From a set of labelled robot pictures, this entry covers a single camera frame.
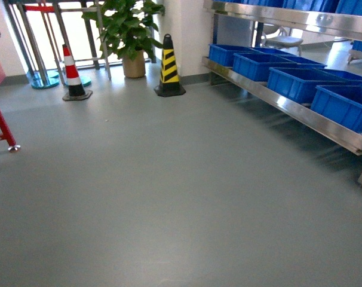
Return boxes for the yellow black traffic cone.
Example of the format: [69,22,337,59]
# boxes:
[154,33,186,97]

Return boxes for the metal barrier gate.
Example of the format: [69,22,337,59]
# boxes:
[3,1,111,90]

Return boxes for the potted green plant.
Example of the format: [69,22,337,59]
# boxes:
[82,0,165,78]

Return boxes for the stainless steel shelf rack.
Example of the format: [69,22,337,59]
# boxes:
[201,0,362,192]

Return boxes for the red white traffic cone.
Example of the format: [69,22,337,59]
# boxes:
[62,44,93,101]

